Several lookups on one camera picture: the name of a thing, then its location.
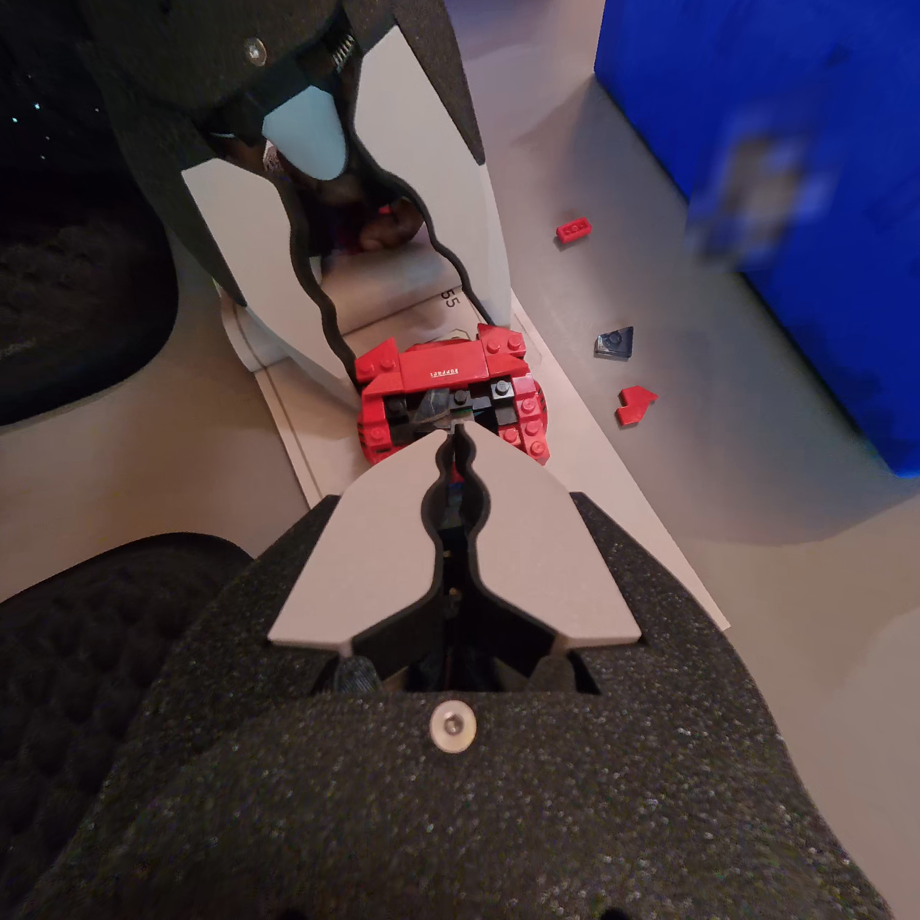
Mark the dark lego wedge plate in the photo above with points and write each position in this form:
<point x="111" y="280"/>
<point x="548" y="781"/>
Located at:
<point x="614" y="343"/>

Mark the white instruction booklet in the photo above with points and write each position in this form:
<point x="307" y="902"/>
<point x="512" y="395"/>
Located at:
<point x="611" y="489"/>

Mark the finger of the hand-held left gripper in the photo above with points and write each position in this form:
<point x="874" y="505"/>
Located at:
<point x="237" y="237"/>
<point x="431" y="144"/>

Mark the angled red lego piece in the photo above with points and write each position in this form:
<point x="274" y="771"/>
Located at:
<point x="635" y="408"/>

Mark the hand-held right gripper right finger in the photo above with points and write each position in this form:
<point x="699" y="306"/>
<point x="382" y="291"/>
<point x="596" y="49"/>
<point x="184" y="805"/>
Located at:
<point x="560" y="575"/>

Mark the red two-stud lego plate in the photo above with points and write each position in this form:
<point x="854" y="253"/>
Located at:
<point x="573" y="230"/>

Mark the person's left hand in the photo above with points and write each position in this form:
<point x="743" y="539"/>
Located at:
<point x="388" y="230"/>

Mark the blue plastic bin with divider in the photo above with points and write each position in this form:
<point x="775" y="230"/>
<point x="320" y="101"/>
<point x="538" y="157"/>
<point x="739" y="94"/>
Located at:
<point x="683" y="72"/>

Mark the red lego car body section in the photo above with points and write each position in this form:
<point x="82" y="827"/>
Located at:
<point x="445" y="366"/>

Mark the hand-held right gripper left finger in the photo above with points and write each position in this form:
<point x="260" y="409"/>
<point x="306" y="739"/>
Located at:
<point x="359" y="575"/>

